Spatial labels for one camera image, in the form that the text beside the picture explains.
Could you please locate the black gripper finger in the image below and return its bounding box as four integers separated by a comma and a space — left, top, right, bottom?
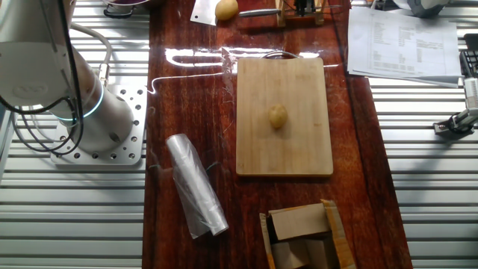
294, 0, 317, 16

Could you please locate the steel chef knife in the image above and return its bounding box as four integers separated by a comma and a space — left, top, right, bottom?
238, 8, 282, 19

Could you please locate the wooden knife rack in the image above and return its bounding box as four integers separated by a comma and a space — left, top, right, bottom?
275, 0, 326, 28

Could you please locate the small yellow potato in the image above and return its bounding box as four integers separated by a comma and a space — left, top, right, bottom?
267, 103, 289, 130
214, 0, 240, 22

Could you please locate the steel cleaver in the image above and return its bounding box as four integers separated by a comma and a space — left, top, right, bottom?
190, 0, 221, 26

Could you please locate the printed white paper stack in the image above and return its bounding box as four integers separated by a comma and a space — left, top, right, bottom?
347, 5, 464, 89

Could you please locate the bamboo cutting board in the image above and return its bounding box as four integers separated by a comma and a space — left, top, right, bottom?
235, 51, 334, 177

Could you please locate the black keyboard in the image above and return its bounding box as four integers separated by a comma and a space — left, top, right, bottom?
459, 48, 478, 79

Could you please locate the steel cooking pot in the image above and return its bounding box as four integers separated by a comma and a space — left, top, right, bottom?
101, 0, 150, 19

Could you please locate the clear plastic bag roll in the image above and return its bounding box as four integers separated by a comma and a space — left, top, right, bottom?
166, 133, 229, 240

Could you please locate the open cardboard box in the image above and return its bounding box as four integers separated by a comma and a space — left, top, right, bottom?
259, 199, 358, 269

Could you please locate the grey exterior camera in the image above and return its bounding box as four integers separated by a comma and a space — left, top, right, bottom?
462, 76, 478, 113

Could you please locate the metal camera mount clamp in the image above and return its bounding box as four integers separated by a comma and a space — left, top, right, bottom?
432, 108, 478, 137

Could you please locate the grey hose with connector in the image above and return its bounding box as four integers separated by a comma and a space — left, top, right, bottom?
69, 22, 113, 89

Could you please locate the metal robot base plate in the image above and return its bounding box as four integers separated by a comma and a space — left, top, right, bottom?
50, 84, 149, 167

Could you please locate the black base cable bundle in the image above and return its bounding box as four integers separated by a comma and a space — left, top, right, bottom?
0, 95, 85, 158

